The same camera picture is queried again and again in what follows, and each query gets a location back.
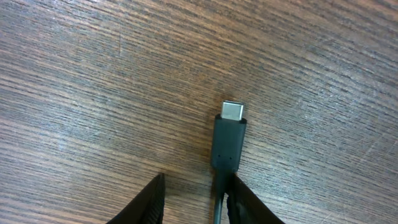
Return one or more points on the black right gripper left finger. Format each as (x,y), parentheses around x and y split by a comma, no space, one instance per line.
(147,207)

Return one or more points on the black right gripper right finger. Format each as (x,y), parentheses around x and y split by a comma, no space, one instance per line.
(244,207)

